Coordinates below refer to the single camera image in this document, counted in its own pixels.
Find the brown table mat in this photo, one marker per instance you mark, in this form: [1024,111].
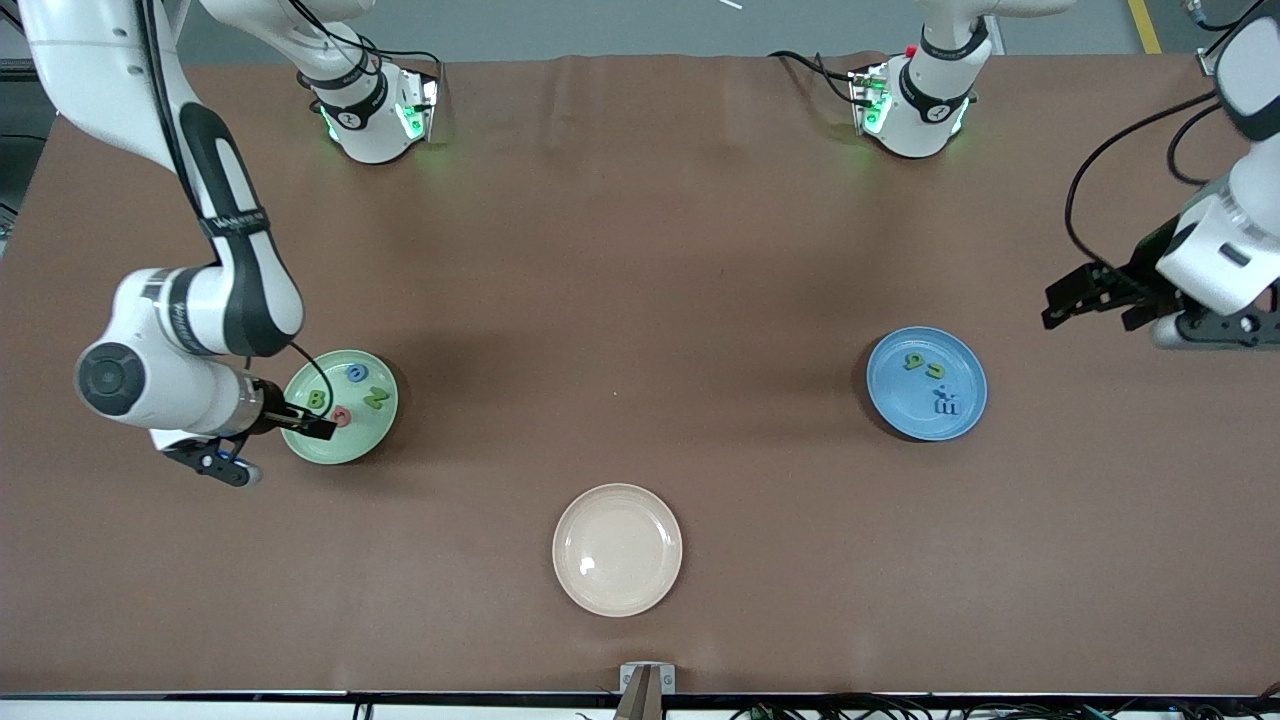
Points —
[200,600]

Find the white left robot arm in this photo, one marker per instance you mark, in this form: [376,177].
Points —
[935,100]

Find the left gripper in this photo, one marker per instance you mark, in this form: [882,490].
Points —
[1146,259]

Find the pink letter Q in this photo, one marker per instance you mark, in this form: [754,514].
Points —
[349,417]

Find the green letter Z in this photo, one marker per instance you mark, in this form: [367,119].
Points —
[375,397]

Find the blue letter m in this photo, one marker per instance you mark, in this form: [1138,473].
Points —
[952,411]

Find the yellow-green letter a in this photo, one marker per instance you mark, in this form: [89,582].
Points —
[934,371]

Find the beige plate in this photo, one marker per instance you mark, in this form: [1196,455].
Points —
[617,560]

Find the green plate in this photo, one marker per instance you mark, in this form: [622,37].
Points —
[360,435]

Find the green letter q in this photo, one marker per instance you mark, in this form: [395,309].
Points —
[912,360]

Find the grey metal mount bracket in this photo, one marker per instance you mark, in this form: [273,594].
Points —
[630,680]

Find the blue letter x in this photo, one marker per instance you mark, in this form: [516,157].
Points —
[941,398]

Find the blue plate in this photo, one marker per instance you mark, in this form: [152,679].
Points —
[900,400]

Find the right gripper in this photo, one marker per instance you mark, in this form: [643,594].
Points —
[271,407]

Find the green letter B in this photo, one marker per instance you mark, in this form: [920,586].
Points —
[316,400]

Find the metal base connector plate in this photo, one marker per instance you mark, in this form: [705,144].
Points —
[872,100]
[418,105]

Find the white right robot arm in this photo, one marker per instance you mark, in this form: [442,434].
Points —
[100,60]

